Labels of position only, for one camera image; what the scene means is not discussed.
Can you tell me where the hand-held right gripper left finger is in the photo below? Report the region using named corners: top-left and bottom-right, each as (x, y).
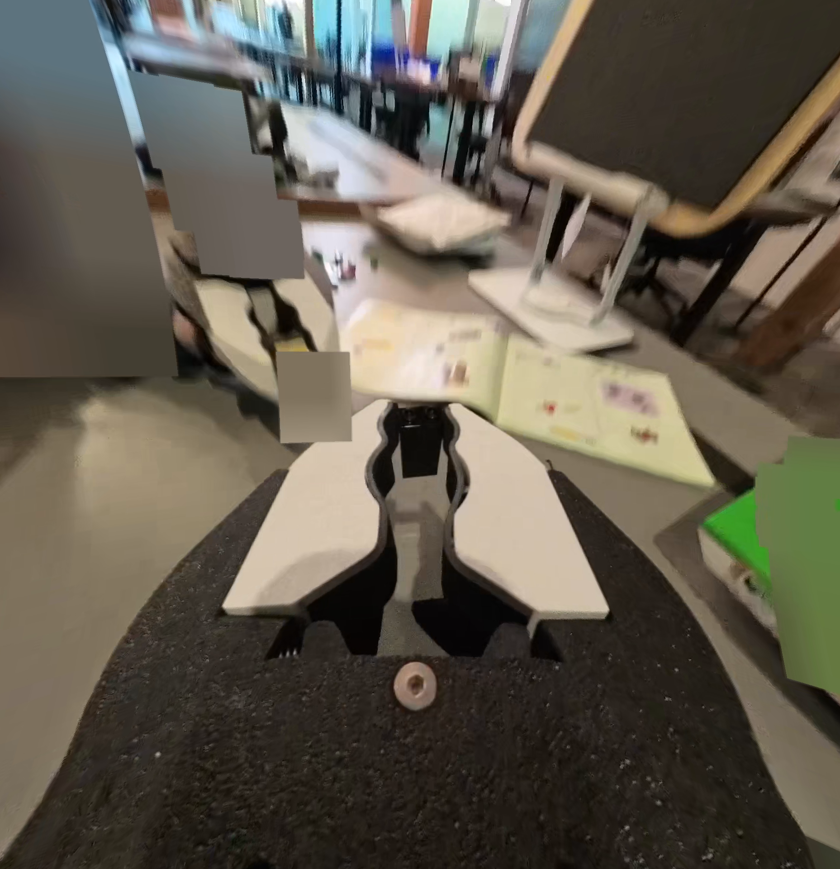
top-left (222, 399), bottom-right (399, 620)

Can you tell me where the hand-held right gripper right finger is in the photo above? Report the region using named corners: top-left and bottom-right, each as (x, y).
top-left (443, 404), bottom-right (611, 622)

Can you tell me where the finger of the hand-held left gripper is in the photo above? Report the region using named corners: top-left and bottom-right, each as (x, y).
top-left (192, 280), bottom-right (280, 403)
top-left (272, 277), bottom-right (341, 354)

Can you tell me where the long black brick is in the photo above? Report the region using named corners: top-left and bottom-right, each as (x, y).
top-left (398, 406), bottom-right (442, 479)

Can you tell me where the grey desk with wooden edge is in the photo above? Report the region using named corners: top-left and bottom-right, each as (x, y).
top-left (277, 102), bottom-right (463, 206)

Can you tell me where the pile of small bricks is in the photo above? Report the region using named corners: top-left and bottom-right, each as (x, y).
top-left (310, 246), bottom-right (381, 281)

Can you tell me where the open instruction booklet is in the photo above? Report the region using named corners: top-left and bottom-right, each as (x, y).
top-left (342, 299), bottom-right (717, 490)

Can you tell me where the crumpled white paper bag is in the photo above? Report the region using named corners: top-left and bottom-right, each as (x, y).
top-left (374, 196), bottom-right (513, 257)

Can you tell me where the green cardboard toy box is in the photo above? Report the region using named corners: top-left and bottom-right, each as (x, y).
top-left (697, 489), bottom-right (782, 634)

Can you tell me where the brown background table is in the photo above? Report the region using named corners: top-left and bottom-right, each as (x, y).
top-left (364, 67), bottom-right (517, 186)

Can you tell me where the white tablet stand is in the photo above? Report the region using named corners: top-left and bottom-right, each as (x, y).
top-left (523, 144), bottom-right (669, 328)

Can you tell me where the brown wooden leg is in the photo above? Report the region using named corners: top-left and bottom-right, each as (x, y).
top-left (734, 223), bottom-right (840, 372)

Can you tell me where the dark divider panel pale edge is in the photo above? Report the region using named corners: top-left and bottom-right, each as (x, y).
top-left (512, 0), bottom-right (840, 236)

